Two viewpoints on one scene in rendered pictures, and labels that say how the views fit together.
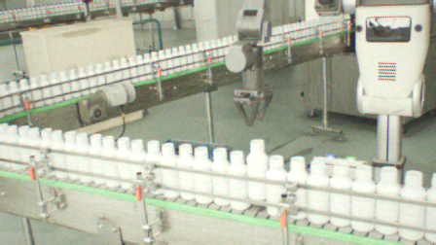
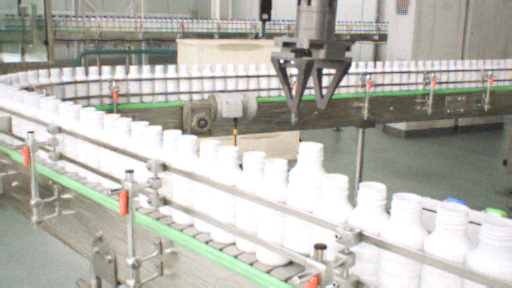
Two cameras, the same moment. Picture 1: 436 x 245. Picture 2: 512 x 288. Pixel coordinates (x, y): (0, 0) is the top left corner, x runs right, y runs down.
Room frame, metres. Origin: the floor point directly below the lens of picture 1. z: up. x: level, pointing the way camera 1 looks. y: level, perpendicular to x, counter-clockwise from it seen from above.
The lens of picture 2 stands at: (0.48, -0.26, 1.38)
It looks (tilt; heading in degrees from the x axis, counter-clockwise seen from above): 13 degrees down; 16
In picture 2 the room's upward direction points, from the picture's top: 1 degrees clockwise
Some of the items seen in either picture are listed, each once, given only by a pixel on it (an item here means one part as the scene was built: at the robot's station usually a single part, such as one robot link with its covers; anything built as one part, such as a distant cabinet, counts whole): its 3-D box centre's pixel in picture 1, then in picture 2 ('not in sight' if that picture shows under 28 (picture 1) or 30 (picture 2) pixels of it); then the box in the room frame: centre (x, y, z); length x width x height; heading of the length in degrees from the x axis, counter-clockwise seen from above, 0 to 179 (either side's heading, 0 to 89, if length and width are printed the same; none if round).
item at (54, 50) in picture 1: (85, 77); (238, 100); (5.69, 1.47, 0.59); 1.10 x 0.62 x 1.18; 132
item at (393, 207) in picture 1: (387, 200); not in sight; (1.09, -0.41, 1.08); 0.06 x 0.06 x 0.17
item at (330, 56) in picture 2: (256, 105); (318, 77); (1.28, -0.11, 1.30); 0.07 x 0.07 x 0.09; 60
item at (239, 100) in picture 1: (251, 108); (302, 76); (1.25, -0.10, 1.30); 0.07 x 0.07 x 0.09; 60
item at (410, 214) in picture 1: (412, 205); not in sight; (1.06, -0.45, 1.08); 0.06 x 0.06 x 0.17
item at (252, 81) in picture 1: (253, 80); (315, 26); (1.27, -0.11, 1.37); 0.10 x 0.07 x 0.07; 150
